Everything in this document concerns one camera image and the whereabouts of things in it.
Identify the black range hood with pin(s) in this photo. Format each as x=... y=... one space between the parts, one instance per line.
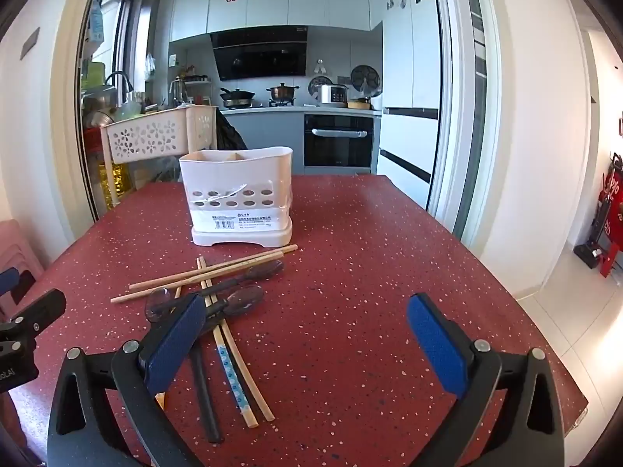
x=260 y=52

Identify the white upper cabinets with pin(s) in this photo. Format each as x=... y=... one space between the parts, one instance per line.
x=191 y=18

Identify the black plastic bag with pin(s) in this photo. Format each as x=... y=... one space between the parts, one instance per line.
x=227 y=137

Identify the kitchen faucet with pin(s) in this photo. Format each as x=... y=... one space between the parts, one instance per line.
x=120 y=79

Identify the white plastic utensil caddy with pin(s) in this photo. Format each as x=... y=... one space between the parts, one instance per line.
x=239 y=196

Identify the pink perforated storage cart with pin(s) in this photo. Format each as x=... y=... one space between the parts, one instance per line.
x=174 y=132

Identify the steel cooking pot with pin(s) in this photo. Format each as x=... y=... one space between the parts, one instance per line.
x=282 y=94

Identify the black built-in oven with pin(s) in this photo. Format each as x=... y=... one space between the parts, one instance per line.
x=338 y=141

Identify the silver rice cooker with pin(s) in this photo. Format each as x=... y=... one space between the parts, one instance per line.
x=334 y=95

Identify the bamboo chopstick blue pattern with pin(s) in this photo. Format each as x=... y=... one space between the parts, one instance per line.
x=235 y=386

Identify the dark plastic spoon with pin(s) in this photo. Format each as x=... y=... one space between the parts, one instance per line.
x=160 y=303
x=215 y=312

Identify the white refrigerator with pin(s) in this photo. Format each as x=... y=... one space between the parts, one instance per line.
x=412 y=86

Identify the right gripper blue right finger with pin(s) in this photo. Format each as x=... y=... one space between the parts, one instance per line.
x=470 y=375

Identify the black wok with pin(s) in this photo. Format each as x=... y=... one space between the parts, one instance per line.
x=236 y=99

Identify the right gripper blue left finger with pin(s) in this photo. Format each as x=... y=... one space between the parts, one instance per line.
x=141 y=369

